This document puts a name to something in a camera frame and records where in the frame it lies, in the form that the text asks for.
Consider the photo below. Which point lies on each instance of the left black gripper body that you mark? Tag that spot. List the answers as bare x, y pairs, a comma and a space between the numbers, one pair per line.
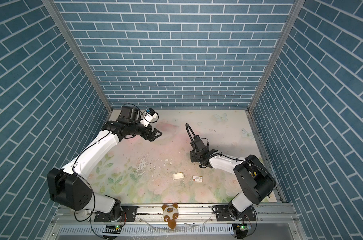
138, 129

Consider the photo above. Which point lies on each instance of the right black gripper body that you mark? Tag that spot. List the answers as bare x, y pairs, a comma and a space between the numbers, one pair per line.
194, 156

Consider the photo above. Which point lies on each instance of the staple box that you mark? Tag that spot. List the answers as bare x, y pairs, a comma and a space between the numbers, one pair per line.
197, 179

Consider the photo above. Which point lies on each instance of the staple box tray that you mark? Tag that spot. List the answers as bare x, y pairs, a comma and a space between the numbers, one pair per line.
178, 176

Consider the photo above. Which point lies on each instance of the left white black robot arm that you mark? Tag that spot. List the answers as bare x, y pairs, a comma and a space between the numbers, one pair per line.
68, 185

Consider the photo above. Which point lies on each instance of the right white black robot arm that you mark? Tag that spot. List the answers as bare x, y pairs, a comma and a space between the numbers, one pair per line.
254, 179

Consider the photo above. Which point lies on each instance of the panda plush toy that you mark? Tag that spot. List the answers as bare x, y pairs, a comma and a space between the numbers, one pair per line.
170, 214

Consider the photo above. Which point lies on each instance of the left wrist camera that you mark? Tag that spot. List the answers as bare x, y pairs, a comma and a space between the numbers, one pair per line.
149, 116

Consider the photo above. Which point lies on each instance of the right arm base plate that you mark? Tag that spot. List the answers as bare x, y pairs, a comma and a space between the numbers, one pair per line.
226, 213

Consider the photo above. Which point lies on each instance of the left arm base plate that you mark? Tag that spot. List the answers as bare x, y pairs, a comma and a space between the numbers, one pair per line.
126, 214

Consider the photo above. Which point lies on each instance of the aluminium front rail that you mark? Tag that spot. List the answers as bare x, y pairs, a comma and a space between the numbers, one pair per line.
202, 213

